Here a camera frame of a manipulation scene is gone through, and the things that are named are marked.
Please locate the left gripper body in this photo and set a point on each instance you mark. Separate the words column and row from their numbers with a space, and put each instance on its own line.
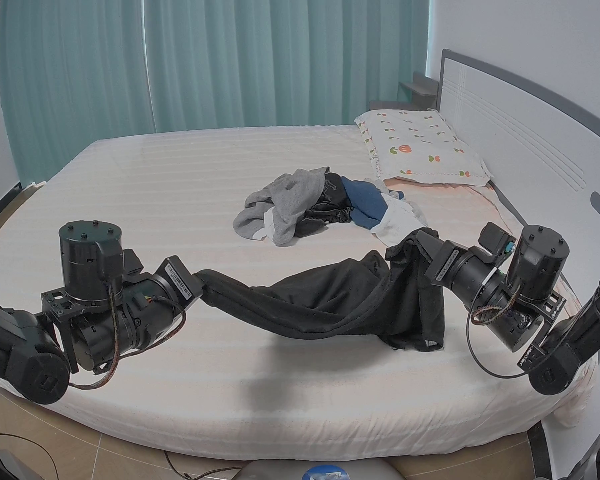
column 182, row 283

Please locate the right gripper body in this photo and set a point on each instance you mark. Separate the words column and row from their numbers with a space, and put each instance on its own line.
column 467, row 278

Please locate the black T-shirt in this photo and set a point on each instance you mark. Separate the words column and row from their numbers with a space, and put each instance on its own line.
column 330, row 298

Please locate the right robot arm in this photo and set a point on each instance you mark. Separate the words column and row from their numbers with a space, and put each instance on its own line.
column 540, row 258

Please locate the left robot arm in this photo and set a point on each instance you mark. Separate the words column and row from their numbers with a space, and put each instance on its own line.
column 90, row 268

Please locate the bed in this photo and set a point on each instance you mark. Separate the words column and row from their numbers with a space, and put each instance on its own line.
column 180, row 193

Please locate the pile of clothes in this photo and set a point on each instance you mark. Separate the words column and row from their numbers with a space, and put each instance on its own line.
column 300, row 193

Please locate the white printed pillow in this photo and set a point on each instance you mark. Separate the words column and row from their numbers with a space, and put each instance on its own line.
column 420, row 143

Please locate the grey bedside table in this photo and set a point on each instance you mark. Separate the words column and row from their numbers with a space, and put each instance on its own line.
column 422, row 90

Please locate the blue-green curtain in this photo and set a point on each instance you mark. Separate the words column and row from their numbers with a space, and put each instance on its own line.
column 80, row 68
column 280, row 43

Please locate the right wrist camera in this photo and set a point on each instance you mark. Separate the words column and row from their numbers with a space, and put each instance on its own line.
column 495, row 240

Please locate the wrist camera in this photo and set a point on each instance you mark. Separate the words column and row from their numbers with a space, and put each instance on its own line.
column 132, row 263
column 495, row 240

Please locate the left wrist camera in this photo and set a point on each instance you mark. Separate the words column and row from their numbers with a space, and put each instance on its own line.
column 132, row 263

